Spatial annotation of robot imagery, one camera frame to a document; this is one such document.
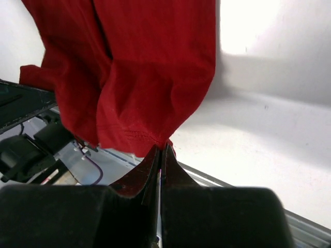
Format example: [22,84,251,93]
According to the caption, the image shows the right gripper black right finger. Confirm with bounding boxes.
[161,146,294,247]

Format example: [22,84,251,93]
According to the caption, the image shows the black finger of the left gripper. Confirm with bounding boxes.
[1,80,57,134]

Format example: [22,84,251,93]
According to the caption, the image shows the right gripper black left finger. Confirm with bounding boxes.
[1,147,160,247]

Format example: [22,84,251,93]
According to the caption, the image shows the dark red t-shirt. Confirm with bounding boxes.
[20,1,216,157]

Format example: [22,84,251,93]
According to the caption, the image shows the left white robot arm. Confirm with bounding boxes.
[1,80,74,183]

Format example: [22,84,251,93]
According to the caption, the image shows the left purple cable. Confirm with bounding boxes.
[80,152,104,186]

